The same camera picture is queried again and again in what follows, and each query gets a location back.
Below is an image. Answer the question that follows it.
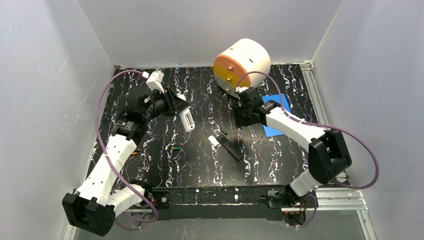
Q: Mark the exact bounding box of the black remote control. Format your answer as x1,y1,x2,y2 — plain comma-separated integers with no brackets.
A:
216,134,244,161

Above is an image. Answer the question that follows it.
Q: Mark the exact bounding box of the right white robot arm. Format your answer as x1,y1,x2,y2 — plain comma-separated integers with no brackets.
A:
232,87,352,200

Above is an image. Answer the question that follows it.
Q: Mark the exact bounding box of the aluminium frame rail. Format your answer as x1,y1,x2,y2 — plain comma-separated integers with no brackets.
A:
314,183,369,211

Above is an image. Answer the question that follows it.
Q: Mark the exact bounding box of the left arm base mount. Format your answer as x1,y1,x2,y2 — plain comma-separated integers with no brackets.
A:
128,179,159,229

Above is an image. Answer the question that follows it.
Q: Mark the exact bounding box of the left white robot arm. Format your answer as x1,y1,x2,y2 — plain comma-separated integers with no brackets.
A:
62,85,195,237

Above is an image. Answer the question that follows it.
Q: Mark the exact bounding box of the white remote control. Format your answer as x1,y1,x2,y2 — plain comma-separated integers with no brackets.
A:
177,94,195,133

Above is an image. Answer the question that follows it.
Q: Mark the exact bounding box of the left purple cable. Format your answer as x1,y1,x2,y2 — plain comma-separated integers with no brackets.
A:
94,69,160,231

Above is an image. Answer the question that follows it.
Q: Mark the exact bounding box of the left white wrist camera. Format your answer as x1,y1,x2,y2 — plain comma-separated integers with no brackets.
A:
146,70,165,94

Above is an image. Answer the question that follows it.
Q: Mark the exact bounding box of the round white drawer cabinet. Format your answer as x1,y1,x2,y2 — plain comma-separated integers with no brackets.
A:
213,38,271,98

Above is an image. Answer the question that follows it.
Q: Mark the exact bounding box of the purple cable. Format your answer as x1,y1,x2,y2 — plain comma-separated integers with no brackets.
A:
235,71,381,229
94,69,160,231

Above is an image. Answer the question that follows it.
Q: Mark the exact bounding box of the white battery cover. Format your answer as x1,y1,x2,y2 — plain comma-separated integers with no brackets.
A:
207,135,220,148

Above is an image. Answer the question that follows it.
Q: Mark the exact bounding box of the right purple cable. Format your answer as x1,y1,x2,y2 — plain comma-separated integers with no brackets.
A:
235,71,381,229

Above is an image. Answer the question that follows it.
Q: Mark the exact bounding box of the blue rectangular pad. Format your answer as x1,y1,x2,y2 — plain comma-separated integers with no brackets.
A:
260,93,292,138

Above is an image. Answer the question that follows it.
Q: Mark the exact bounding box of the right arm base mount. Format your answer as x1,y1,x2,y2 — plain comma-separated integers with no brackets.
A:
260,190,319,229

